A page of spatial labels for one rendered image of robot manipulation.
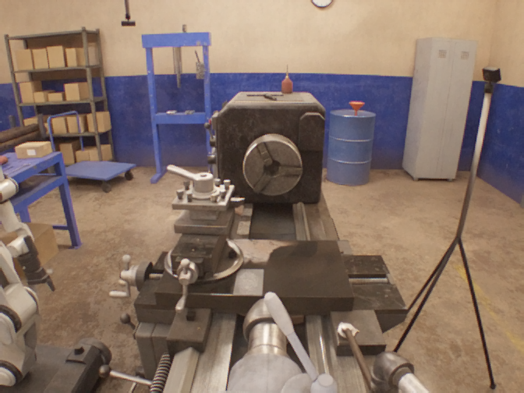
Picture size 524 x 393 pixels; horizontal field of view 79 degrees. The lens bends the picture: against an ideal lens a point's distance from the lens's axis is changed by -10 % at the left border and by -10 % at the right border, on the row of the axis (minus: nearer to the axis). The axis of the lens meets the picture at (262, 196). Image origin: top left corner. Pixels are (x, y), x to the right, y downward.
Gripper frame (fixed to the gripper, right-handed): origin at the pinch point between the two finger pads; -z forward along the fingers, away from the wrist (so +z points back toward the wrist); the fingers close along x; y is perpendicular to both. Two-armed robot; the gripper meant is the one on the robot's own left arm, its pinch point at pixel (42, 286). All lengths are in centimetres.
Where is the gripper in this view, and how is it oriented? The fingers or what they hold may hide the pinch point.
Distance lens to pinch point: 188.9
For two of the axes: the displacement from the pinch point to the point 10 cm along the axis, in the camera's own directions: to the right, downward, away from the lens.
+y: 0.6, -3.8, 9.2
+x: 9.8, -1.6, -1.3
